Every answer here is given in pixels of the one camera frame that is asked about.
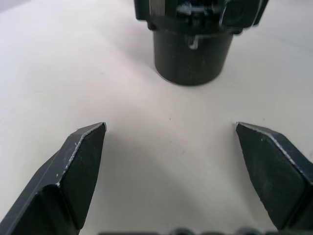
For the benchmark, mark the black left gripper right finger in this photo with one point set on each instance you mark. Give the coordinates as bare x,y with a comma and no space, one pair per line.
274,171

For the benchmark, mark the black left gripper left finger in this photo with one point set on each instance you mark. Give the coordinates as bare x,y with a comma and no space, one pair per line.
61,181

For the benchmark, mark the black spare gripper body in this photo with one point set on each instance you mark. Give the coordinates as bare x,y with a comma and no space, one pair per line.
193,51

